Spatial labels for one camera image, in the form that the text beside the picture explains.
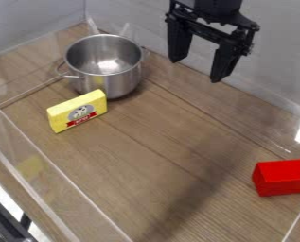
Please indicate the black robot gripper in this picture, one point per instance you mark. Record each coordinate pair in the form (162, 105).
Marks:
(217, 21)

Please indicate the yellow butter box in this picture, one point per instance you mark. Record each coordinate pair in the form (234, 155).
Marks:
(76, 111)

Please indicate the silver metal pot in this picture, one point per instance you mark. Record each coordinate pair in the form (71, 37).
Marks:
(104, 62)

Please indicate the red rectangular block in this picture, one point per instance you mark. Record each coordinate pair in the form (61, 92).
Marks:
(277, 178)

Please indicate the clear acrylic enclosure wall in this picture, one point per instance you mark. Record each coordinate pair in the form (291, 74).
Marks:
(158, 171)

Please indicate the black metal stand frame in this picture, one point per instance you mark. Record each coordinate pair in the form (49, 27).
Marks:
(16, 230)

